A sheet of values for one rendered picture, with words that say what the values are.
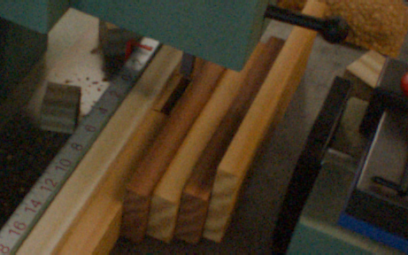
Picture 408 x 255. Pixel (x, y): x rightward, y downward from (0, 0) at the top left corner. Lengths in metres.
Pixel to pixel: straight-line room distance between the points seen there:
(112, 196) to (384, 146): 0.19
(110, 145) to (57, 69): 0.28
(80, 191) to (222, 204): 0.10
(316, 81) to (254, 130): 0.18
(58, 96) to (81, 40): 0.12
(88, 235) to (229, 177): 0.10
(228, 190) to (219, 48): 0.10
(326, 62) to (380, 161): 0.23
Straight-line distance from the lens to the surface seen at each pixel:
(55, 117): 0.80
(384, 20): 0.82
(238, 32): 0.58
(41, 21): 0.61
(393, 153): 0.58
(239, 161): 0.57
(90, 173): 0.59
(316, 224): 0.58
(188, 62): 0.66
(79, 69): 0.88
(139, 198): 0.58
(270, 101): 0.62
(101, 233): 0.57
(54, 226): 0.56
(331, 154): 0.62
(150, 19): 0.60
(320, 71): 0.77
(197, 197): 0.58
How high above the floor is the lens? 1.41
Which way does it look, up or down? 46 degrees down
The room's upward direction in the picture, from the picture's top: 12 degrees clockwise
